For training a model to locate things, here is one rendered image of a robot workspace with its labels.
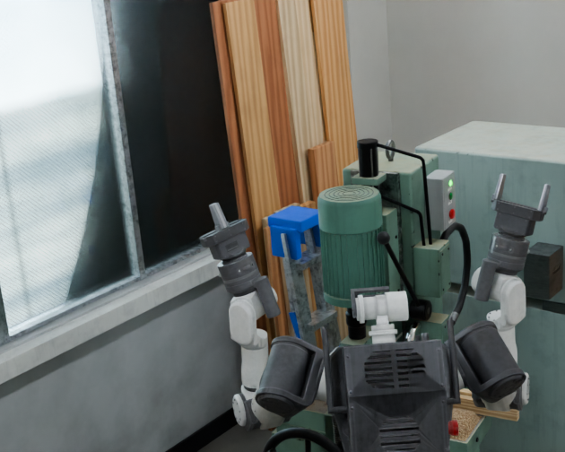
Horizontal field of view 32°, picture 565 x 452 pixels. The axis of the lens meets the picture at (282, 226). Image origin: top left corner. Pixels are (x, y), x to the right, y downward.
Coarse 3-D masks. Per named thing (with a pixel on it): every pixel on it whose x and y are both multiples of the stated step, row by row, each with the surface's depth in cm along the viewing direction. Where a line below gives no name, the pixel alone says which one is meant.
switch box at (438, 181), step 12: (432, 180) 286; (444, 180) 285; (432, 192) 287; (444, 192) 286; (432, 204) 288; (444, 204) 287; (432, 216) 289; (444, 216) 288; (432, 228) 291; (444, 228) 289
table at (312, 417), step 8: (312, 408) 280; (320, 408) 280; (296, 416) 282; (304, 416) 281; (312, 416) 279; (320, 416) 278; (488, 416) 271; (296, 424) 283; (304, 424) 282; (312, 424) 280; (320, 424) 279; (480, 424) 265; (488, 424) 272; (472, 432) 261; (480, 432) 266; (456, 440) 258; (472, 440) 260; (480, 440) 266; (320, 448) 269; (456, 448) 258; (464, 448) 257; (472, 448) 261
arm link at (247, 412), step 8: (232, 400) 239; (240, 400) 235; (248, 400) 232; (240, 408) 234; (248, 408) 231; (256, 408) 227; (240, 416) 234; (248, 416) 231; (256, 416) 229; (264, 416) 227; (272, 416) 226; (280, 416) 227; (240, 424) 236; (248, 424) 233; (256, 424) 231; (264, 424) 230; (272, 424) 230; (280, 424) 233
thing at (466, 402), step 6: (462, 396) 272; (468, 396) 272; (462, 402) 271; (468, 402) 270; (462, 408) 272; (468, 408) 271; (474, 408) 270; (480, 408) 269; (486, 414) 269; (492, 414) 268; (498, 414) 267; (504, 414) 266; (510, 414) 265; (516, 414) 264; (510, 420) 266; (516, 420) 265
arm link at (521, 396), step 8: (528, 376) 237; (528, 384) 237; (472, 392) 234; (520, 392) 230; (528, 392) 238; (480, 400) 232; (504, 400) 226; (512, 400) 229; (520, 400) 231; (488, 408) 232; (496, 408) 230; (504, 408) 230; (512, 408) 232; (520, 408) 232
